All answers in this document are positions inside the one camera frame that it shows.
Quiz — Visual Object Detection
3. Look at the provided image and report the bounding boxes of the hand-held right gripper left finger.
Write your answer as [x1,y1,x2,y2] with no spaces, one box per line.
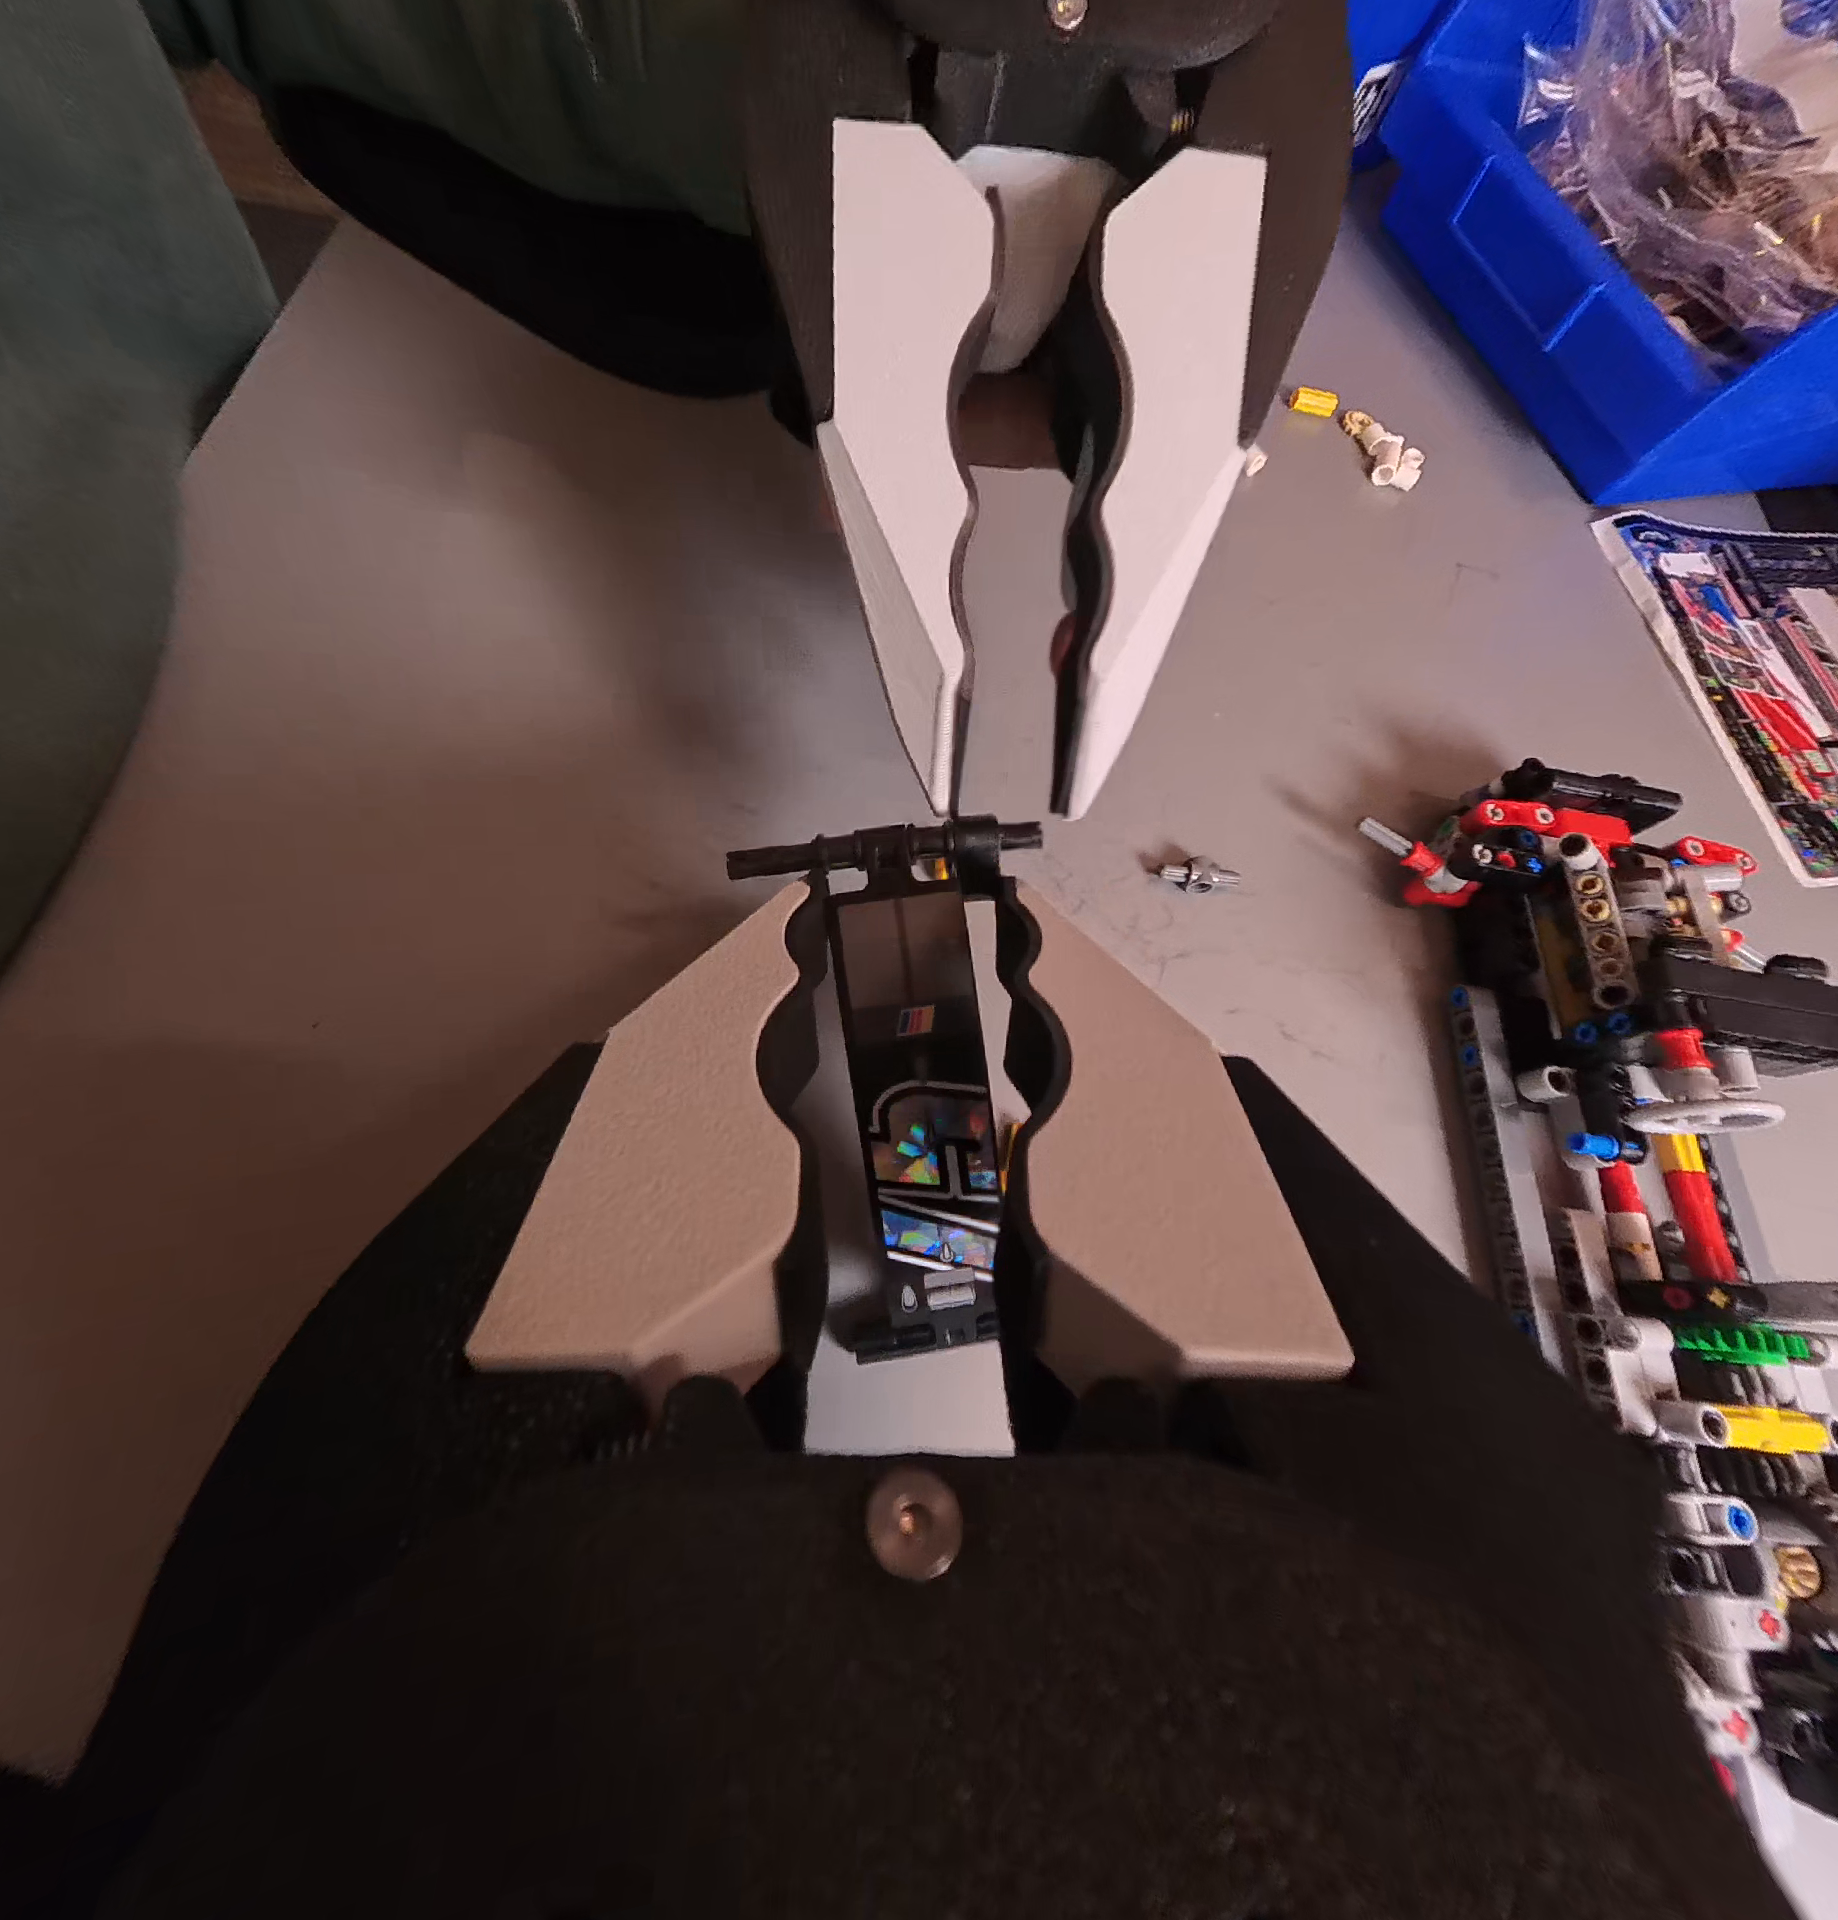
[467,881,837,1405]

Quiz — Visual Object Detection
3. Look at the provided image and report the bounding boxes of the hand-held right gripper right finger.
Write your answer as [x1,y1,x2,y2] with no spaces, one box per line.
[993,881,1356,1405]

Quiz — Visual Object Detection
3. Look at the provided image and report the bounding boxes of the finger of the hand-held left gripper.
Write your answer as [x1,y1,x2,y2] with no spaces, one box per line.
[1048,139,1271,818]
[814,119,1003,823]

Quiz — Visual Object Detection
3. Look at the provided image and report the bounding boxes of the black holographic curved lego panel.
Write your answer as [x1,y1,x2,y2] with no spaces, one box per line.
[724,815,1048,1368]

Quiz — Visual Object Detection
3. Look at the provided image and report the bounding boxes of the lego car chassis assembly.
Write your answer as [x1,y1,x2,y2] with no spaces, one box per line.
[1356,756,1838,1840]

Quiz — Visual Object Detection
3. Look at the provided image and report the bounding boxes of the clear bags of lego pieces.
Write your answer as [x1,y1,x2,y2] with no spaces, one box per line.
[1519,0,1838,385]

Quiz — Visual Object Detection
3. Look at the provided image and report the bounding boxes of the person's left hand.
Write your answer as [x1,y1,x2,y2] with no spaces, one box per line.
[973,370,1082,475]

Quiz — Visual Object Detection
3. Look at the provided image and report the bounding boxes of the blue plastic bin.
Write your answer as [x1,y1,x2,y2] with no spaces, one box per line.
[1345,0,1838,508]

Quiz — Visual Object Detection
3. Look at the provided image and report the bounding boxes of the instruction booklet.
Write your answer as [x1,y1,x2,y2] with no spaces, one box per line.
[1591,511,1838,888]

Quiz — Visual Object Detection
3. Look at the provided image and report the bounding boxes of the person's upper body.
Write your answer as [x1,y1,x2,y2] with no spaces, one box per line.
[0,0,282,1028]

